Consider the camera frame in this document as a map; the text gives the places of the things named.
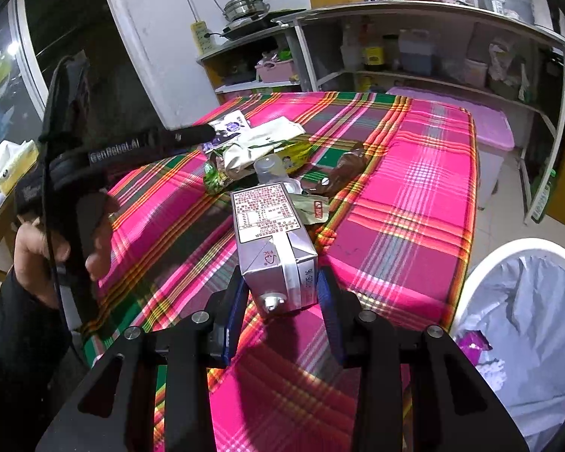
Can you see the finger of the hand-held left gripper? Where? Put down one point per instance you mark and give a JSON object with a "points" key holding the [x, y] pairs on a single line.
{"points": [[179, 136]]}

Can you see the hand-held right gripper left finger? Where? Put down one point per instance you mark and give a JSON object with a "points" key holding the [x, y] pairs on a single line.
{"points": [[233, 322]]}

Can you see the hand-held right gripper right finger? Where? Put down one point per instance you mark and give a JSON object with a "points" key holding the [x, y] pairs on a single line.
{"points": [[328, 313]]}

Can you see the silver drink carton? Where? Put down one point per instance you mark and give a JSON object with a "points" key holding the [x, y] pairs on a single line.
{"points": [[273, 263]]}

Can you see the white paper bag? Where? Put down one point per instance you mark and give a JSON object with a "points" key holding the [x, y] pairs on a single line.
{"points": [[259, 146]]}

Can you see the white round trash bin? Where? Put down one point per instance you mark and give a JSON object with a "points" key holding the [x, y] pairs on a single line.
{"points": [[508, 249]]}

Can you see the pale blue bin liner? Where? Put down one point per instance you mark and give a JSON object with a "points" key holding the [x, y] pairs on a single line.
{"points": [[536, 310]]}

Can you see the person's left forearm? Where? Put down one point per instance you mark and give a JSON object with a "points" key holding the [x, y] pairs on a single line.
{"points": [[19, 348]]}

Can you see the person's left hand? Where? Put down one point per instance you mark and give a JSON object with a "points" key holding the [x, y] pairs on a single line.
{"points": [[33, 247]]}

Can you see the green snack packet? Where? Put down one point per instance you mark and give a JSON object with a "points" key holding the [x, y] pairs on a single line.
{"points": [[214, 176]]}

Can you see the tissue box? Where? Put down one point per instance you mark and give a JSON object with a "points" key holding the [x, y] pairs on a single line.
{"points": [[16, 165]]}

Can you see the clear plastic bottle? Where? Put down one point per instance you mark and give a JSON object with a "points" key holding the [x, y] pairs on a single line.
{"points": [[270, 169]]}

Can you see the yellow white power strip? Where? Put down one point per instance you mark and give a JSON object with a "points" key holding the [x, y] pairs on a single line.
{"points": [[201, 37]]}

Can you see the small green sachet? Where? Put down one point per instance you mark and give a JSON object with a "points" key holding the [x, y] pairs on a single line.
{"points": [[310, 208]]}

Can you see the small white shelf unit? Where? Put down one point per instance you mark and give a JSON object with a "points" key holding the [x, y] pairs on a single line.
{"points": [[245, 49]]}

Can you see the pink plastic basket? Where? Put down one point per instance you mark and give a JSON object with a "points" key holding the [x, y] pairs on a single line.
{"points": [[275, 70]]}

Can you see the yellow green wrapper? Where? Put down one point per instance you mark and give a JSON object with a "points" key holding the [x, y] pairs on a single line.
{"points": [[297, 155]]}

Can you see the pink plaid tablecloth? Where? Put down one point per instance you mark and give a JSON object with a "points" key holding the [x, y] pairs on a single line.
{"points": [[405, 197]]}

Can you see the brown plastic wrapper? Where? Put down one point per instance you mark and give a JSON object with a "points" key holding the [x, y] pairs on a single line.
{"points": [[343, 169]]}

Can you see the steel cooking pot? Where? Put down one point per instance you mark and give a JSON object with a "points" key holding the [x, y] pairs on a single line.
{"points": [[245, 5]]}

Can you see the purple wrapper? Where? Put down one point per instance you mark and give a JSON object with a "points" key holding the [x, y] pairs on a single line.
{"points": [[473, 346]]}

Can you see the white plastic jug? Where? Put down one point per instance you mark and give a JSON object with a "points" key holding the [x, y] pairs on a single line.
{"points": [[351, 52]]}

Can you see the brown bottle with yellow label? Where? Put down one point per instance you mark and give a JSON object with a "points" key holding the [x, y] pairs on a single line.
{"points": [[373, 52]]}

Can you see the storage box with pink lid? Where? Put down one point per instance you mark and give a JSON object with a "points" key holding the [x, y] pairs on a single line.
{"points": [[452, 113]]}

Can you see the green glass bottle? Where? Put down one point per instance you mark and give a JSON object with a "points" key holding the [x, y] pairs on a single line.
{"points": [[544, 197]]}

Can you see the blue plastic jerry can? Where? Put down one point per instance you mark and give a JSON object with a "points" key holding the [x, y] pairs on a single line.
{"points": [[416, 54]]}

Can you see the large white shelf unit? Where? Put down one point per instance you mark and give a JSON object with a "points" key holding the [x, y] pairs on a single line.
{"points": [[405, 12]]}

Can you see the lidded plastic container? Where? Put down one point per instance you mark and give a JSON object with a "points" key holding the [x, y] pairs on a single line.
{"points": [[474, 73]]}

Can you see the white plastic bags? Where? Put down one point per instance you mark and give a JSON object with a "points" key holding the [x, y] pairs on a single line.
{"points": [[504, 66]]}

